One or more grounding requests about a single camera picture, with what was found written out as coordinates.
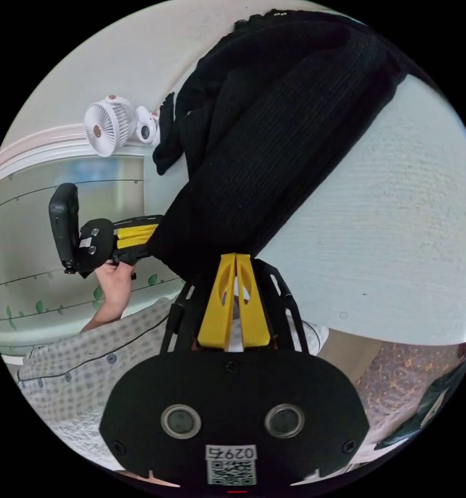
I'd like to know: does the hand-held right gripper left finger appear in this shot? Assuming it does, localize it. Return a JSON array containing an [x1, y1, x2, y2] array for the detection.
[[196, 253, 237, 350]]

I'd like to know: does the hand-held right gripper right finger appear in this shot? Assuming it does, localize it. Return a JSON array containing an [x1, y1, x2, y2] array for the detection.
[[236, 253, 273, 350]]

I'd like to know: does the black shirt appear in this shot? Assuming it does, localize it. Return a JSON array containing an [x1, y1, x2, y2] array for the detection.
[[151, 9, 411, 288]]

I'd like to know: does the person's left forearm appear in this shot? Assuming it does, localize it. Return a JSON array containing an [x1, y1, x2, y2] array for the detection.
[[80, 305, 125, 334]]

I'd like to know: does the person's left hand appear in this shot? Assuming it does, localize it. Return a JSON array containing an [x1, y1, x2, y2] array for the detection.
[[94, 259, 137, 312]]

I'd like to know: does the frosted window with leaf decals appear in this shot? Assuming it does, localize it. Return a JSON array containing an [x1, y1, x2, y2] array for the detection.
[[0, 154, 181, 349]]

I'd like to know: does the white twin-head fan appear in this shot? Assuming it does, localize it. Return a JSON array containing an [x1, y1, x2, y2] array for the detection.
[[83, 94, 162, 158]]

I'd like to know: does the person's body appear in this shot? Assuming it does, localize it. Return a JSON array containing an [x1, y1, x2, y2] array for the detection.
[[17, 296, 330, 487]]

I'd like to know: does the bed with patterned brown sheet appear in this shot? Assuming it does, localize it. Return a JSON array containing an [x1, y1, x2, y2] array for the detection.
[[355, 337, 466, 462]]

